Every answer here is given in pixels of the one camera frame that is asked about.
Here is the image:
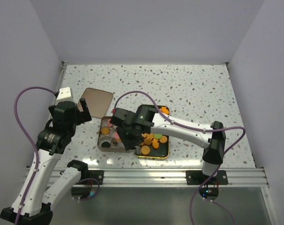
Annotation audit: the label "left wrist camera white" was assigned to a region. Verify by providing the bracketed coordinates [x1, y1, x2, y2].
[55, 87, 75, 105]

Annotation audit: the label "orange fish cookie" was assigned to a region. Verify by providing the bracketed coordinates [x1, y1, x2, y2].
[160, 106, 169, 115]
[152, 138, 159, 150]

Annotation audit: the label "orange fish cookie lower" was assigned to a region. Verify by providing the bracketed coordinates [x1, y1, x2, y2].
[152, 138, 159, 150]

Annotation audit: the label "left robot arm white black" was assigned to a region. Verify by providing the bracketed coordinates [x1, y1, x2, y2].
[0, 98, 92, 225]

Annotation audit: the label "aluminium front rail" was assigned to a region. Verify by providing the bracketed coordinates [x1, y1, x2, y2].
[24, 166, 269, 188]

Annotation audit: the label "black green tray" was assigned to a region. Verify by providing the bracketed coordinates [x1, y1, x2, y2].
[133, 104, 170, 159]

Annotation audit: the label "green round cookie lower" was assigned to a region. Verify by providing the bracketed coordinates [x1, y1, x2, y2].
[154, 134, 162, 140]

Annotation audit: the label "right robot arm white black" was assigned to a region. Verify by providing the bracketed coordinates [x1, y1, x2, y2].
[111, 105, 226, 184]

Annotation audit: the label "brown shell cookie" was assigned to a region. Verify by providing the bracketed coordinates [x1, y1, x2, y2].
[144, 139, 152, 145]

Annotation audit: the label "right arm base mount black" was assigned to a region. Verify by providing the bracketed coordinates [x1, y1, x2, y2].
[185, 170, 229, 200]

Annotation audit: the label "orange plain round cookie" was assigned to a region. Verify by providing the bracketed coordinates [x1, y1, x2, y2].
[159, 135, 168, 143]

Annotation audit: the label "brown cookie tin with liners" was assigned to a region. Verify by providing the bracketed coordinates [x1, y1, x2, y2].
[97, 116, 135, 153]

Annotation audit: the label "orange fish cookie top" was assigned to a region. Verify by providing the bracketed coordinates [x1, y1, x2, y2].
[160, 106, 169, 115]

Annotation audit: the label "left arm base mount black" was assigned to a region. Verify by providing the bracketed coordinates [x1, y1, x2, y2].
[71, 170, 104, 202]

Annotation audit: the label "pink round cookie top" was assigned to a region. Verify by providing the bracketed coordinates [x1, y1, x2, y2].
[107, 119, 113, 127]

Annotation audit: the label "black sandwich cookie in tin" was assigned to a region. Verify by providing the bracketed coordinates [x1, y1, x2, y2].
[101, 141, 111, 148]

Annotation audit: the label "metal tongs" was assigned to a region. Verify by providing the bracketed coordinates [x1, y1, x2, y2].
[134, 146, 141, 155]

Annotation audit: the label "brown tin lid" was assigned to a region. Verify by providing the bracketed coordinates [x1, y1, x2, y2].
[80, 88, 113, 119]

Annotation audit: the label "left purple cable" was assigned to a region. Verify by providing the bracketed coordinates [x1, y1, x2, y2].
[14, 86, 60, 225]

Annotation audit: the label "orange round dotted cookie lower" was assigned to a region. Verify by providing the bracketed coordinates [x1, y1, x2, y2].
[141, 145, 151, 155]

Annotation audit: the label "orange maple leaf cookie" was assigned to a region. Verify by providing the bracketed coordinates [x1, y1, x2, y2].
[142, 133, 154, 141]

